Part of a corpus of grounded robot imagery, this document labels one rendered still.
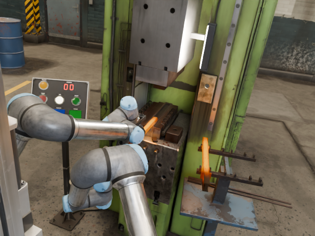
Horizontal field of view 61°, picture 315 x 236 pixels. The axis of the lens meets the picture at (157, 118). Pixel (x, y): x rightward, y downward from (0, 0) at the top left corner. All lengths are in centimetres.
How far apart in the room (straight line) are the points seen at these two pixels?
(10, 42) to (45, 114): 513
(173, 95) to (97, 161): 132
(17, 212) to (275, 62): 758
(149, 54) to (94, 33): 647
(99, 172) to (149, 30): 91
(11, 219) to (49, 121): 46
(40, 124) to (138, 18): 88
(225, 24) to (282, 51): 627
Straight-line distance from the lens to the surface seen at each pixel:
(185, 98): 209
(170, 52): 153
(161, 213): 202
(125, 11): 176
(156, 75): 158
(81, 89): 177
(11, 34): 601
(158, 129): 170
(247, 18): 160
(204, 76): 164
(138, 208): 90
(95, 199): 129
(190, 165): 193
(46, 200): 266
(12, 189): 50
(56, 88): 179
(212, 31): 157
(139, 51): 159
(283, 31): 773
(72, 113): 175
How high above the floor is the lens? 179
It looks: 26 degrees down
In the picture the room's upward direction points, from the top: 7 degrees clockwise
